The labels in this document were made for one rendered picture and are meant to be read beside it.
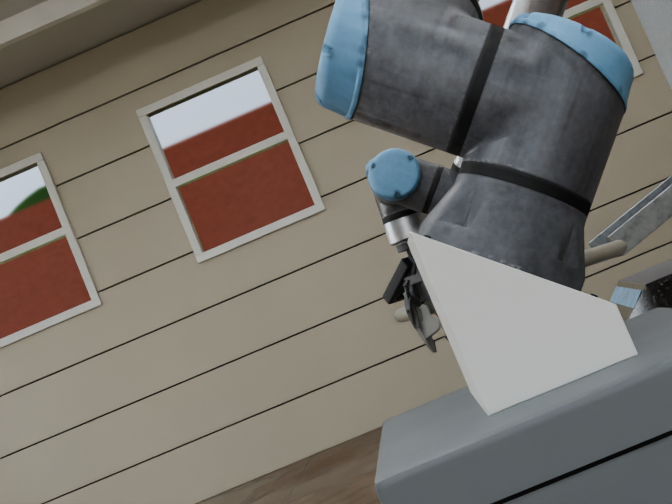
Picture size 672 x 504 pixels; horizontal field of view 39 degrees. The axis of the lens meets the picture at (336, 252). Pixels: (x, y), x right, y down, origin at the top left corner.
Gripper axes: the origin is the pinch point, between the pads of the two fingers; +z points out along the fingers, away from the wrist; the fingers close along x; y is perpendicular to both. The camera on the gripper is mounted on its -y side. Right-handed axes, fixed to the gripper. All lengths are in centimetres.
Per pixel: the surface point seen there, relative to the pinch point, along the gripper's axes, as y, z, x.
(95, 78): -607, -273, 244
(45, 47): -588, -298, 200
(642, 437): 82, 8, -52
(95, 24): -557, -302, 235
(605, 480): 79, 10, -55
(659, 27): 22, -49, 70
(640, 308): 21.3, 5.8, 32.8
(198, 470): -619, 78, 233
